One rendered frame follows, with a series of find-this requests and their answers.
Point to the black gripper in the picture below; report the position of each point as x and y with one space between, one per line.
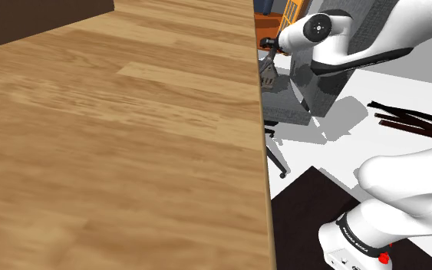
270 73

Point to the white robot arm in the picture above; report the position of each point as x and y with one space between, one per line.
406 179

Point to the orange wooden furniture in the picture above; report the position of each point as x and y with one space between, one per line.
268 24

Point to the dark brown wooden frame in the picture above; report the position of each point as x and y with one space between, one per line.
412 120

